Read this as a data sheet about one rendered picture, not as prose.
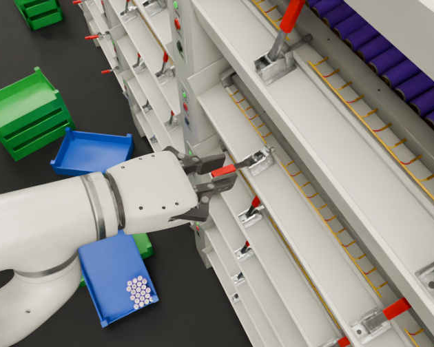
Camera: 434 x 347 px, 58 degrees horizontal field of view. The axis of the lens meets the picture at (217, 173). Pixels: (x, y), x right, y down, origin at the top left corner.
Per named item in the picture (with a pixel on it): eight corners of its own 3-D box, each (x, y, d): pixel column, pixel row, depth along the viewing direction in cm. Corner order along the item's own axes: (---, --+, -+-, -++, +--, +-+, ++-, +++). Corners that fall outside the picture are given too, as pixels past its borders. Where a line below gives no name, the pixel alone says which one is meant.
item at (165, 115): (192, 179, 109) (176, 157, 97) (121, 49, 139) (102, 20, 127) (254, 142, 109) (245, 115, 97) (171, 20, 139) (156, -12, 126)
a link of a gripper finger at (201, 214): (145, 207, 51) (167, 180, 55) (195, 237, 50) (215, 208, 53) (145, 202, 50) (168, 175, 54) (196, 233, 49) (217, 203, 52)
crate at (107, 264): (158, 297, 141) (159, 300, 133) (105, 323, 136) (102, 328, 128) (126, 221, 144) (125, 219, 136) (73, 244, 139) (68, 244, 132)
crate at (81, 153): (56, 173, 169) (49, 163, 163) (71, 137, 180) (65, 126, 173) (122, 182, 167) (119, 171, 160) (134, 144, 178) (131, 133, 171)
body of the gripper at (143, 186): (94, 190, 55) (167, 171, 60) (117, 251, 50) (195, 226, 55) (92, 155, 49) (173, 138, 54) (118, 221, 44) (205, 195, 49)
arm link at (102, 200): (79, 198, 54) (101, 192, 55) (98, 252, 50) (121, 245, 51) (76, 159, 48) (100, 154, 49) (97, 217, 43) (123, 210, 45)
